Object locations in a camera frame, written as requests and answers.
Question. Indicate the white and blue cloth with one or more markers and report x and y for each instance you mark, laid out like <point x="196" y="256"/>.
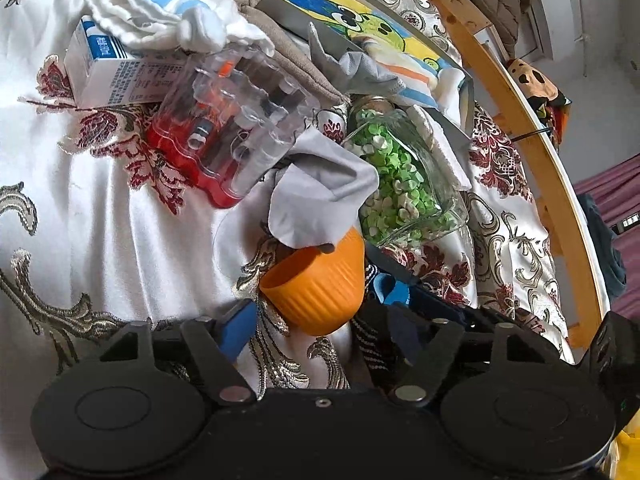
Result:
<point x="150" y="10"/>

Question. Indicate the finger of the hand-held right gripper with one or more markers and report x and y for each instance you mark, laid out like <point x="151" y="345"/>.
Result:
<point x="395" y="287"/>

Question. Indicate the grey tray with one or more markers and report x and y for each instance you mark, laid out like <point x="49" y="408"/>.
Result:
<point x="285" y="12"/>

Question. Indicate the beige knit cloth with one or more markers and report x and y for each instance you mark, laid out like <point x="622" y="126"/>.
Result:
<point x="295" y="60"/>

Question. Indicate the white air conditioner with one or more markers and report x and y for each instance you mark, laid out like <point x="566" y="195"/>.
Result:
<point x="542" y="25"/>

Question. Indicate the yellow blue cartoon towel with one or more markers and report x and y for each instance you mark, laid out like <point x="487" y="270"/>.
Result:
<point x="350" y="10"/>

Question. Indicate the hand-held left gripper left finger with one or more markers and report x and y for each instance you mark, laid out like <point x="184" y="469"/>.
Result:
<point x="237" y="332"/>

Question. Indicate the maroon cloth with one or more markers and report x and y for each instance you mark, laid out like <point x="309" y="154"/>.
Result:
<point x="615" y="180"/>

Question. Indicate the glass jar of green pieces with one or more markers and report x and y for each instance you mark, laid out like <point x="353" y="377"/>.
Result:
<point x="400" y="175"/>

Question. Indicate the floral satin blanket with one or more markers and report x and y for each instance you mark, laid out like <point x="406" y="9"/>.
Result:
<point x="100" y="210"/>

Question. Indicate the tan plush toy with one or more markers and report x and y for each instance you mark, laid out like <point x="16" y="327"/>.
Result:
<point x="530" y="77"/>

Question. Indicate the orange ribbed cup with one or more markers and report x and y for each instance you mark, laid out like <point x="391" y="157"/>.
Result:
<point x="320" y="290"/>

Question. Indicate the pastel striped sock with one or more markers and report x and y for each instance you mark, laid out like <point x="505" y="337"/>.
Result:
<point x="415" y="80"/>

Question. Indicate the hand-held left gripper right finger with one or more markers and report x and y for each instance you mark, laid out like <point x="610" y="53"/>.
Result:
<point x="405" y="337"/>

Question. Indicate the grey cloth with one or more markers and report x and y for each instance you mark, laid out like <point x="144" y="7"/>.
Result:
<point x="320" y="195"/>
<point x="350" y="67"/>

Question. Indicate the dark blue clothing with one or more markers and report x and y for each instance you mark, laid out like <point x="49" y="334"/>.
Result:
<point x="607" y="245"/>

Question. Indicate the wooden bed frame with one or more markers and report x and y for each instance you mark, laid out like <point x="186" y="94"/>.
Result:
<point x="500" y="75"/>

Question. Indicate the white and blue carton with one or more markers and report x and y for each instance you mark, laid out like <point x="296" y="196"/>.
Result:
<point x="100" y="75"/>

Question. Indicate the yellow object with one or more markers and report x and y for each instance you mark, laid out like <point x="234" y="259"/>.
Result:
<point x="631" y="455"/>

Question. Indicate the white spongy cloth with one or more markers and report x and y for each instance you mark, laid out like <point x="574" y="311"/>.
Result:
<point x="440" y="145"/>

